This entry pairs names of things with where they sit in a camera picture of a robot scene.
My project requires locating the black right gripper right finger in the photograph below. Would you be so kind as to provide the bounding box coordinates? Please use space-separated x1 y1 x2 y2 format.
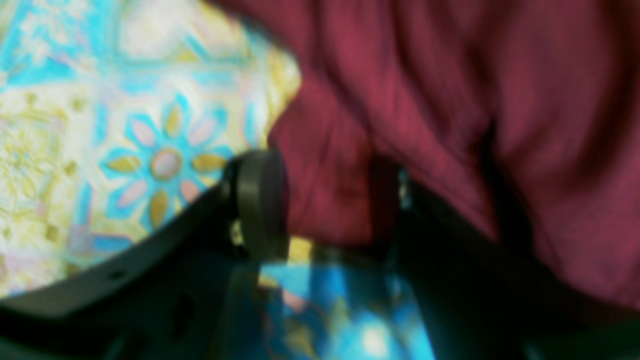
370 160 639 360

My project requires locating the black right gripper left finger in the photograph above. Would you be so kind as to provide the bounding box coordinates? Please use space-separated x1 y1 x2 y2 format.
1 150 289 360

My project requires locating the maroon t-shirt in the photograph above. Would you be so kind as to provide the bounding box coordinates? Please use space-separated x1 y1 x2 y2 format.
218 0 639 309

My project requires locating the patterned tablecloth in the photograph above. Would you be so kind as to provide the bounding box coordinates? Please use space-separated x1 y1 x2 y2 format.
1 0 435 360

